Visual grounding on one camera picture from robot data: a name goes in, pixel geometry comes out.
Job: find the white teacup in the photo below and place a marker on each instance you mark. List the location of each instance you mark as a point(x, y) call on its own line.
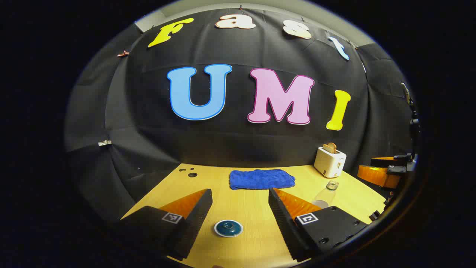
point(215, 229)

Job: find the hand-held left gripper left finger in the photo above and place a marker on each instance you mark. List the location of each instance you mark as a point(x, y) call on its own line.
point(197, 219)

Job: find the black backdrop cloth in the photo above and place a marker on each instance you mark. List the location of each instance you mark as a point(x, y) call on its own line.
point(230, 145)

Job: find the clear water bottle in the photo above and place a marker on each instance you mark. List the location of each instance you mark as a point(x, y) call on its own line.
point(325, 195)

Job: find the blue towel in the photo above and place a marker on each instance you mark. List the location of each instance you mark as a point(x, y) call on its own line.
point(260, 178)

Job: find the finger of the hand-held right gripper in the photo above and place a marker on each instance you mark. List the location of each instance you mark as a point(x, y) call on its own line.
point(386, 161)
point(375, 175)

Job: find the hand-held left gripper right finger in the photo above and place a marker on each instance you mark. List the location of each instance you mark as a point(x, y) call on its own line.
point(282, 223)

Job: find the brown toast slice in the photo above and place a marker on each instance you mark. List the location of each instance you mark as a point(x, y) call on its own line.
point(329, 147)

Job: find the white toaster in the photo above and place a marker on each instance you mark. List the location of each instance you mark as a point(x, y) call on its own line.
point(329, 163)

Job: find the silver metal clip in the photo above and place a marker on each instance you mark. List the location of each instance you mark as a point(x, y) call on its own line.
point(105, 143)

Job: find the red clip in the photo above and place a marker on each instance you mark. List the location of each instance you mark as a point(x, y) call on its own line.
point(123, 54)

